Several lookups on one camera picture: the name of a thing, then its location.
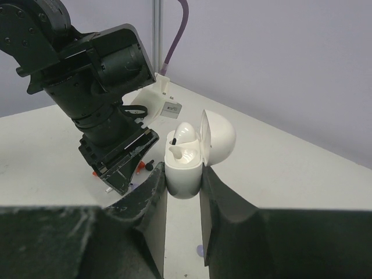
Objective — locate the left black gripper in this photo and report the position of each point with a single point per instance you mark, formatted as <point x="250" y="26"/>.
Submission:
<point x="87" y="75"/>

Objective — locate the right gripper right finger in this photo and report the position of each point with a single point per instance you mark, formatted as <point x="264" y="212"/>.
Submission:
<point x="241" y="240"/>

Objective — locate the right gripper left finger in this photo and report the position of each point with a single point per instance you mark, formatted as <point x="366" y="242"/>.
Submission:
<point x="123" y="240"/>

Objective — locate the white earbud charging case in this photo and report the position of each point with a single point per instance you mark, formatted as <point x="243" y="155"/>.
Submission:
<point x="184" y="163"/>

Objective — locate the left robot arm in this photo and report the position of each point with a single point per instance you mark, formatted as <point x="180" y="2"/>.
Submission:
<point x="52" y="15"/>

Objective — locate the red earbud upper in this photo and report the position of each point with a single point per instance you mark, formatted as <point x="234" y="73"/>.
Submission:
<point x="140" y="167"/>

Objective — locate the purple earbud right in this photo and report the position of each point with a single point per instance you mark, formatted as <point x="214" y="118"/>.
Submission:
<point x="200" y="250"/>

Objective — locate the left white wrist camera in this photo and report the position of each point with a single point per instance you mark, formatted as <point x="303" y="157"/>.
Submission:
<point x="157" y="99"/>

